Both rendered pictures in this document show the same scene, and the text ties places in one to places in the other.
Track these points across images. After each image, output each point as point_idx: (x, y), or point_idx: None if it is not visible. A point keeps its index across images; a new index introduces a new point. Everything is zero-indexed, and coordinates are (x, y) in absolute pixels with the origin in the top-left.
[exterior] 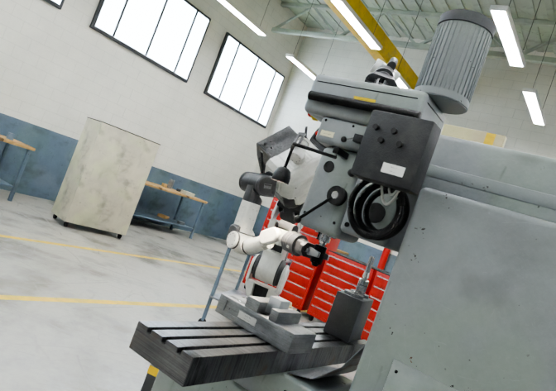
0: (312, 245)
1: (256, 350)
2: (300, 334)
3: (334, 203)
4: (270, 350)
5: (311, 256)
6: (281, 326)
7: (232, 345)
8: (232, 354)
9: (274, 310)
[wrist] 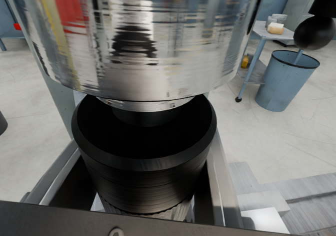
0: (196, 228)
1: (289, 186)
2: (230, 162)
3: None
4: (263, 185)
5: (188, 207)
6: (257, 187)
7: (329, 200)
8: (331, 173)
9: (285, 202)
